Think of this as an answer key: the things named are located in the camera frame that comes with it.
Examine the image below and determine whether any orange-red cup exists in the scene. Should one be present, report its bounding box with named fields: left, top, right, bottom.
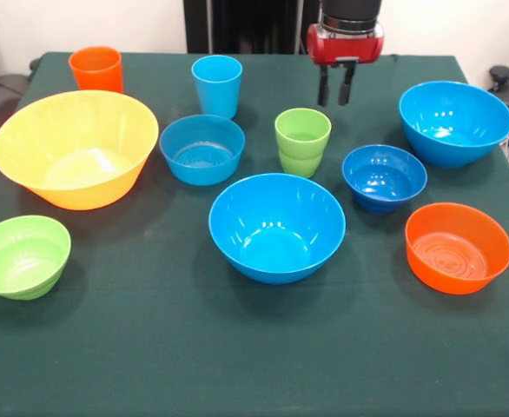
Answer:
left=67, top=45, right=124, bottom=95

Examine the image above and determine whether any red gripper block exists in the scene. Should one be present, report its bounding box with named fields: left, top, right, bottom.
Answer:
left=305, top=22, right=386, bottom=108

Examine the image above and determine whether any dark green table cloth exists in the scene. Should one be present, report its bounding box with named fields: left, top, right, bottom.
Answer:
left=0, top=51, right=509, bottom=417

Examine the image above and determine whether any large light blue bowl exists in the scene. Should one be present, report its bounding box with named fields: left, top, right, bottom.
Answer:
left=208, top=172, right=347, bottom=287
left=398, top=80, right=509, bottom=170

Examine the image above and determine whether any green cup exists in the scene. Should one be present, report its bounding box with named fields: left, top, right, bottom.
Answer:
left=274, top=107, right=333, bottom=179

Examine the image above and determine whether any large yellow-orange bowl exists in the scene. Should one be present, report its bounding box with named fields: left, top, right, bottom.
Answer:
left=0, top=89, right=161, bottom=212

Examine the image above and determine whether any green bowl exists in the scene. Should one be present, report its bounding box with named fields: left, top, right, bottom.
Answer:
left=0, top=215, right=72, bottom=301

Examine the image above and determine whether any orange-red ribbed bowl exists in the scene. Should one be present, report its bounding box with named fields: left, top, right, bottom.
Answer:
left=404, top=202, right=509, bottom=296

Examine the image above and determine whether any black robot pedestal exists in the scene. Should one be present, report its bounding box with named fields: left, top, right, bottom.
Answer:
left=183, top=0, right=323, bottom=56

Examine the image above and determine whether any dark blue bowl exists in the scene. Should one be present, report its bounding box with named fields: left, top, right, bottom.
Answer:
left=340, top=144, right=429, bottom=215

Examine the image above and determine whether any medium blue ribbed bowl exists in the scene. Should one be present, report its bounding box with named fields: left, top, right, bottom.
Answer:
left=158, top=113, right=247, bottom=188

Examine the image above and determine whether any light blue cup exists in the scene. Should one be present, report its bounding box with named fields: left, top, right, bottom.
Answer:
left=190, top=54, right=244, bottom=121

